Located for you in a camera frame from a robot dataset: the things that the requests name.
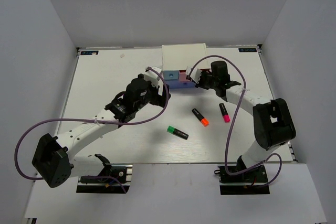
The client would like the orange highlighter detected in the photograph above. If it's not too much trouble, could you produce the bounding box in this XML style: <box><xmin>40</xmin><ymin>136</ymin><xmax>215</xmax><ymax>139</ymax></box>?
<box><xmin>192</xmin><ymin>108</ymin><xmax>209</xmax><ymax>127</ymax></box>

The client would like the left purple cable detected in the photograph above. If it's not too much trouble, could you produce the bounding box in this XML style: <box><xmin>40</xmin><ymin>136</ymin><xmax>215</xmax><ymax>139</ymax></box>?
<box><xmin>14</xmin><ymin>66</ymin><xmax>172</xmax><ymax>193</ymax></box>

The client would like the green highlighter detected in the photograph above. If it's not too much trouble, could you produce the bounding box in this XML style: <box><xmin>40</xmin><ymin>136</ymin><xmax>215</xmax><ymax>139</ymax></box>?
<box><xmin>167</xmin><ymin>126</ymin><xmax>188</xmax><ymax>140</ymax></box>

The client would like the left table label sticker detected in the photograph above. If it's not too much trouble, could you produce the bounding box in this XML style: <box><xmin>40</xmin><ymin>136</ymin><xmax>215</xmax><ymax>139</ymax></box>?
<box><xmin>80</xmin><ymin>50</ymin><xmax>99</xmax><ymax>56</ymax></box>

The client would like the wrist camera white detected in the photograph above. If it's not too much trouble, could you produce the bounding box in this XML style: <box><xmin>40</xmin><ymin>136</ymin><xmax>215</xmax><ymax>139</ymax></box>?
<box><xmin>144</xmin><ymin>66</ymin><xmax>162</xmax><ymax>89</ymax></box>
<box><xmin>185</xmin><ymin>66</ymin><xmax>203</xmax><ymax>84</ymax></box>

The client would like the table label sticker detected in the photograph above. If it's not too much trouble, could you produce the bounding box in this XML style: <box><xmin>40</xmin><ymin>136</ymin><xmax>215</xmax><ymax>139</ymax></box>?
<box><xmin>80</xmin><ymin>50</ymin><xmax>99</xmax><ymax>56</ymax></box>
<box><xmin>238</xmin><ymin>48</ymin><xmax>257</xmax><ymax>52</ymax></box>

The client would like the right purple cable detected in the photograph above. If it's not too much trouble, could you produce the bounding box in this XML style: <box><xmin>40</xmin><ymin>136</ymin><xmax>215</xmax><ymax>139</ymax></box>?
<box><xmin>188</xmin><ymin>55</ymin><xmax>283</xmax><ymax>188</ymax></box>

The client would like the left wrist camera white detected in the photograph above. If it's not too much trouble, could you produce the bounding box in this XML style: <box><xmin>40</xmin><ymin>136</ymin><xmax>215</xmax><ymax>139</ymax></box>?
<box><xmin>144</xmin><ymin>66</ymin><xmax>162</xmax><ymax>89</ymax></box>

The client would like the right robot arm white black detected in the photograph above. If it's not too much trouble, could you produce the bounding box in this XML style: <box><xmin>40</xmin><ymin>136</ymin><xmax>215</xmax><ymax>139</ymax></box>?
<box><xmin>187</xmin><ymin>58</ymin><xmax>296</xmax><ymax>182</ymax></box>

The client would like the pink highlighter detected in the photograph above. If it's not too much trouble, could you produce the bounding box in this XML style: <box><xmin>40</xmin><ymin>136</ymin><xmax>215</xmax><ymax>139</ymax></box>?
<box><xmin>219</xmin><ymin>103</ymin><xmax>230</xmax><ymax>123</ymax></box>

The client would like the white drawer cabinet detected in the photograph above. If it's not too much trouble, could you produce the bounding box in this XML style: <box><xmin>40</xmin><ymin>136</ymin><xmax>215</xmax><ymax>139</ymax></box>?
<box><xmin>162</xmin><ymin>43</ymin><xmax>207</xmax><ymax>71</ymax></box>

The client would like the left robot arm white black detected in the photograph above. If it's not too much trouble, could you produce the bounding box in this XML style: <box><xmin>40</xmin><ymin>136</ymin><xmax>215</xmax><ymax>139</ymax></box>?
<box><xmin>32</xmin><ymin>67</ymin><xmax>170</xmax><ymax>188</ymax></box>

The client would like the purple cable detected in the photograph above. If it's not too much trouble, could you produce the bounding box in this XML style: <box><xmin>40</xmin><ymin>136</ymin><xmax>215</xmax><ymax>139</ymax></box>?
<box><xmin>14</xmin><ymin>66</ymin><xmax>172</xmax><ymax>193</ymax></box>
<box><xmin>188</xmin><ymin>55</ymin><xmax>283</xmax><ymax>188</ymax></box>

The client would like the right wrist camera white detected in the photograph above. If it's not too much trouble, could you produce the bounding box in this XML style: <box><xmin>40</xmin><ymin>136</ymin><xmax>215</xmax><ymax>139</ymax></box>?
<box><xmin>185</xmin><ymin>66</ymin><xmax>203</xmax><ymax>84</ymax></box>

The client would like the pink drawer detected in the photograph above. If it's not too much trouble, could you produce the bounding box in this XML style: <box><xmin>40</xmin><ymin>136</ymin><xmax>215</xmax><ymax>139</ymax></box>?
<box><xmin>177</xmin><ymin>70</ymin><xmax>195</xmax><ymax>88</ymax></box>

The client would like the right table label sticker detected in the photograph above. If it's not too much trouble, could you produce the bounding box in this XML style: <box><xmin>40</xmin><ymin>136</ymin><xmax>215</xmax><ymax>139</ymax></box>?
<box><xmin>238</xmin><ymin>48</ymin><xmax>257</xmax><ymax>52</ymax></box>

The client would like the light blue drawer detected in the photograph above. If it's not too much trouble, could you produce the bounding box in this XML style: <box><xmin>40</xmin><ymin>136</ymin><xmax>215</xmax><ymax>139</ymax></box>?
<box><xmin>163</xmin><ymin>70</ymin><xmax>179</xmax><ymax>81</ymax></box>

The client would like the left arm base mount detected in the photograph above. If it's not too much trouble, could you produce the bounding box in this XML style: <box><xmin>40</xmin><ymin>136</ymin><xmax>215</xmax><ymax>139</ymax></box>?
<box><xmin>76</xmin><ymin>164</ymin><xmax>133</xmax><ymax>194</ymax></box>

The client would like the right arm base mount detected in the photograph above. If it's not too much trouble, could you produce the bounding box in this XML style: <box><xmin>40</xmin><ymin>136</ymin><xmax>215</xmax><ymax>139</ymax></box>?
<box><xmin>214</xmin><ymin>166</ymin><xmax>270</xmax><ymax>195</ymax></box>

